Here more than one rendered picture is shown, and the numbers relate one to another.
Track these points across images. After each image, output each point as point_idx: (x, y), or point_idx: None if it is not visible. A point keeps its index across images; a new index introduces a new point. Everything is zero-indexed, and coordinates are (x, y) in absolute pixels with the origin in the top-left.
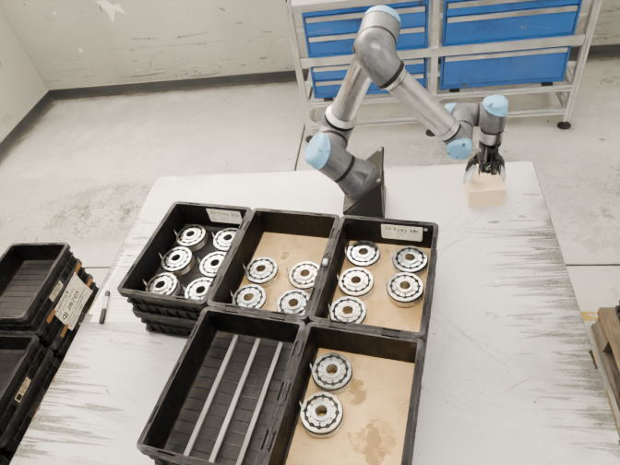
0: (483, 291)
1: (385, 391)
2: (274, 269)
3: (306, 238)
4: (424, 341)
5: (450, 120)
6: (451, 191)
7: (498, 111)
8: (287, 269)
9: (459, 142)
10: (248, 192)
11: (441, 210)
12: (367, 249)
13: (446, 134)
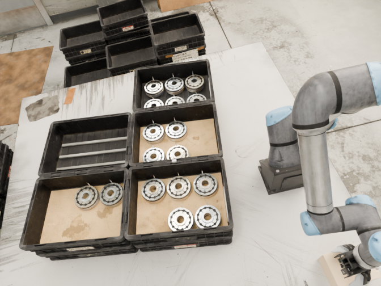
0: (224, 285)
1: (106, 228)
2: (177, 136)
3: (214, 144)
4: (145, 244)
5: (317, 202)
6: (333, 240)
7: (373, 251)
8: (176, 143)
9: (306, 220)
10: (268, 95)
11: (303, 236)
12: (207, 185)
13: (307, 204)
